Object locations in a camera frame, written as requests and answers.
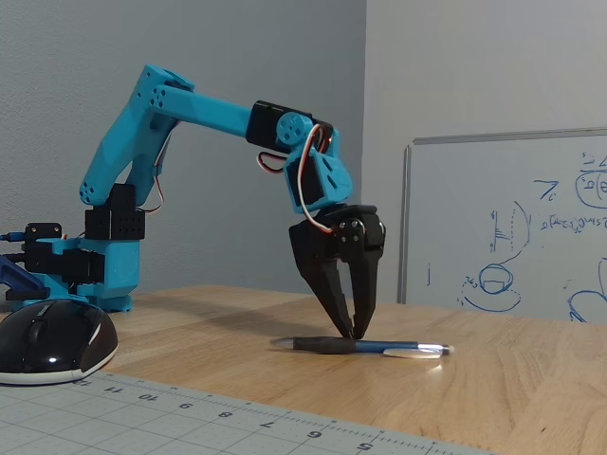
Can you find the black computer mouse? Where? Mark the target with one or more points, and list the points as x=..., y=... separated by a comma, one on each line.
x=52, y=341

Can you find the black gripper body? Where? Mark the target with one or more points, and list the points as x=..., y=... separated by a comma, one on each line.
x=310, y=244

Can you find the blue pen with black grip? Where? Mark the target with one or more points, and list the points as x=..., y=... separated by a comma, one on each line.
x=322, y=345

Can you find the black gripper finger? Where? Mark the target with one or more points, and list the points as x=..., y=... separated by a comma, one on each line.
x=332, y=289
x=365, y=289

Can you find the dark blue table clamp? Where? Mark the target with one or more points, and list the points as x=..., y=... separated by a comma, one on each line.
x=19, y=279

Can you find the whiteboard with blue drawings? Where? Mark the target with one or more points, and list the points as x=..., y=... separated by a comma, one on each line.
x=545, y=237

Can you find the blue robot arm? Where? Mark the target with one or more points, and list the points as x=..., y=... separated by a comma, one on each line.
x=199, y=106

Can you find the grey cutting mat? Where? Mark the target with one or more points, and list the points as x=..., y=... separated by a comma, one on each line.
x=142, y=422

